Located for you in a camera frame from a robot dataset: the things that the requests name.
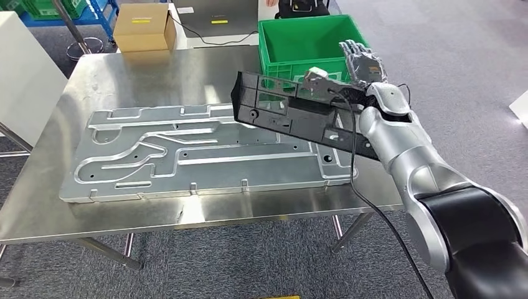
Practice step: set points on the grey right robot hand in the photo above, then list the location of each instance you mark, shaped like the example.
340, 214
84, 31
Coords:
367, 68

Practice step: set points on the black plastic license plate frame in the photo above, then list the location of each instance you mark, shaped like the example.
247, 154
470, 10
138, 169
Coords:
305, 119

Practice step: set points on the green plastic crate with label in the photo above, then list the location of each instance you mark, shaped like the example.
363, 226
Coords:
305, 41

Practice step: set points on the person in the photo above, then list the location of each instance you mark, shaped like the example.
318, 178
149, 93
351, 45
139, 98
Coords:
303, 10

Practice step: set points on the person's hand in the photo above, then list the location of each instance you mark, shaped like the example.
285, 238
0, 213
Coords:
272, 2

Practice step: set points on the dark grey flat panel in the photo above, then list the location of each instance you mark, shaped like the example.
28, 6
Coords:
222, 10

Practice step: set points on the white block panel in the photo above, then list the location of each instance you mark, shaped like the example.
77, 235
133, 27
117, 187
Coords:
520, 109

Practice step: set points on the large aluminium stamped plate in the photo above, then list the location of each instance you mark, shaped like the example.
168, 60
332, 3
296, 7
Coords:
247, 173

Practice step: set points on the stainless steel table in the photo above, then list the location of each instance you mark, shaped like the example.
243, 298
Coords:
144, 78
14, 138

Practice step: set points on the cardboard box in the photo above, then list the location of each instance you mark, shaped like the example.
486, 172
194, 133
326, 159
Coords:
140, 33

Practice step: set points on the blue metal cart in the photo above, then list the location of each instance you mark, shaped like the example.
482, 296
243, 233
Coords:
101, 16

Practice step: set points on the white cabinet panel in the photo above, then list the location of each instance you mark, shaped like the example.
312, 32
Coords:
24, 78

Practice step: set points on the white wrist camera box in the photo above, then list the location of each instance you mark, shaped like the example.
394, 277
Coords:
315, 74

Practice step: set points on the chrome round-base post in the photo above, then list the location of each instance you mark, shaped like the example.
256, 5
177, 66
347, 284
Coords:
84, 48

